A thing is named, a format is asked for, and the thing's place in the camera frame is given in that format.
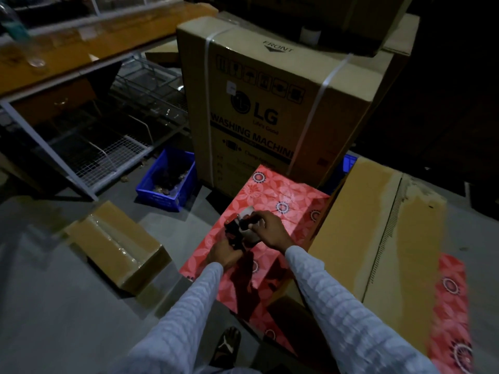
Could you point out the large printed cardboard appliance box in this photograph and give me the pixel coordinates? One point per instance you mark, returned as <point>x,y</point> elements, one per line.
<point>273,109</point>

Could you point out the dark cardboard box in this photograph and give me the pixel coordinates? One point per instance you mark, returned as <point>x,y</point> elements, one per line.
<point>331,19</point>

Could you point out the red floral sheet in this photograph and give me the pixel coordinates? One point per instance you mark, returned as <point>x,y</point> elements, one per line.
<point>450,311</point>

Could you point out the blue plastic crate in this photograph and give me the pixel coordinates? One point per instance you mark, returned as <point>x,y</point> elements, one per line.
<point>349,162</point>
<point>165,179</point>

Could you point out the person's left forearm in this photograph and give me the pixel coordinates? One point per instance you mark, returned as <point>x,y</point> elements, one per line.
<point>171,331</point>

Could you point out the person's right fingers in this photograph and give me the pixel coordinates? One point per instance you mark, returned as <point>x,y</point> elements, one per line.
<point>255,220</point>

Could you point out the person's left fingers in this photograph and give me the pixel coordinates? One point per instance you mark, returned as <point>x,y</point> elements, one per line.
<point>234,251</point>

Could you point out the small taped cardboard box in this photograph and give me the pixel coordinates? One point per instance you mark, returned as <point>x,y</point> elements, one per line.
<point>117,245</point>

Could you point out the clear plastic bottle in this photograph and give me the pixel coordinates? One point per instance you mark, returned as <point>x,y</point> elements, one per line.
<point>17,31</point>

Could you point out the person's black sandal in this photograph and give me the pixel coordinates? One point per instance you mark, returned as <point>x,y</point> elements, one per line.
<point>226,348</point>

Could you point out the red floral wrapped box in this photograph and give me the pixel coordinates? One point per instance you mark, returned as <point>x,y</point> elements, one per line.
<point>269,214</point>

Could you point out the long flat cardboard box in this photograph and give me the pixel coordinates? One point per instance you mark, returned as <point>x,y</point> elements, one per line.
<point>382,245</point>

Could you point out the person's right forearm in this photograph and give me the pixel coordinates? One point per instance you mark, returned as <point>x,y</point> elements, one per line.
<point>351,319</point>

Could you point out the person's left hand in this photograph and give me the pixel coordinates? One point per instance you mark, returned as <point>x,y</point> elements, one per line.
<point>223,255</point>

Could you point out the wooden counter top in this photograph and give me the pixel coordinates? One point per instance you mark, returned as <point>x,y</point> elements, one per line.
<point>89,38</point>

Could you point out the flat cardboard piece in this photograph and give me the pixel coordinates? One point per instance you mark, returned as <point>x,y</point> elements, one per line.
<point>163,52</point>

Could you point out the person's right hand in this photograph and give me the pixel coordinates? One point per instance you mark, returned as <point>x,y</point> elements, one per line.
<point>271,230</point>

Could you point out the black tape dispenser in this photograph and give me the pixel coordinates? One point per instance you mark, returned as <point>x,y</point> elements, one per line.
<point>234,232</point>

